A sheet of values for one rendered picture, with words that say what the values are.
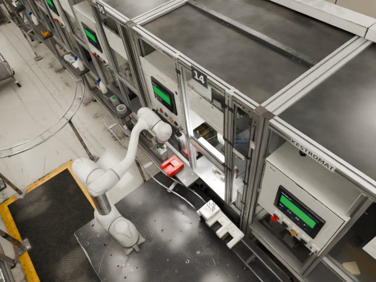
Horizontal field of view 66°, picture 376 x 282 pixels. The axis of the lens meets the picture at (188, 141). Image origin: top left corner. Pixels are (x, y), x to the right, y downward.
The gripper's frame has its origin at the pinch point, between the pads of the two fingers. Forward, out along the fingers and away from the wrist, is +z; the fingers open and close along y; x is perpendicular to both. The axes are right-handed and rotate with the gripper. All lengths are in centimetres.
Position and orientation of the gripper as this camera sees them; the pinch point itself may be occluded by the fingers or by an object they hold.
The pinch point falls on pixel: (159, 146)
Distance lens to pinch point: 238.1
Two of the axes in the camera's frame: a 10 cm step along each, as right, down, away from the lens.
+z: -2.1, 3.3, 9.2
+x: -7.8, 5.1, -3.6
